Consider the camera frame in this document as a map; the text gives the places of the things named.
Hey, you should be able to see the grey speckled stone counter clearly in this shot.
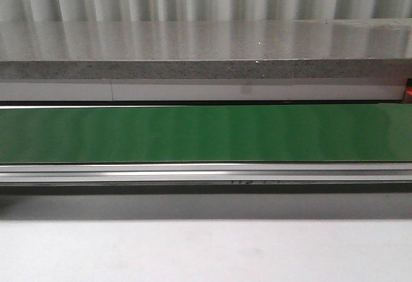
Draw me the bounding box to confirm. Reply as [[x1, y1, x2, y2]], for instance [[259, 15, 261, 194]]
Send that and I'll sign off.
[[1, 19, 411, 104]]

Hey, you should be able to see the aluminium conveyor frame rail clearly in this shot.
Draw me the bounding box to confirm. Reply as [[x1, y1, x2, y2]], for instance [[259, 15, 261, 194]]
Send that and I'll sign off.
[[1, 162, 411, 195]]

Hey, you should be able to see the green conveyor belt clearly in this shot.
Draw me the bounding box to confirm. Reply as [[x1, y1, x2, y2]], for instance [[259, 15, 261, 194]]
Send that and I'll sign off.
[[1, 104, 411, 164]]

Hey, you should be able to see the red plastic tray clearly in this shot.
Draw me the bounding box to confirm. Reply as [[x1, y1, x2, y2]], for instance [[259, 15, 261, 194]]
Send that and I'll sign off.
[[403, 79, 412, 104]]

